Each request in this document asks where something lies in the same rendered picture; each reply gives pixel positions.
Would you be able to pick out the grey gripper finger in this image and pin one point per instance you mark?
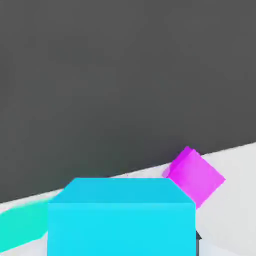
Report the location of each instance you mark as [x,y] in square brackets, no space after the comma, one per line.
[198,244]

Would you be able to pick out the small cyan cube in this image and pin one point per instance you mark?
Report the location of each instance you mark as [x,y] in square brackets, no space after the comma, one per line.
[121,224]

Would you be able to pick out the large magenta box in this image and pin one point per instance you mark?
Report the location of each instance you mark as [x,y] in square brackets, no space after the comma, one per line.
[197,177]

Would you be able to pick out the large turquoise box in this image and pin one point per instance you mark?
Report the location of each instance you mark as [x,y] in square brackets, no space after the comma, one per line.
[22,224]

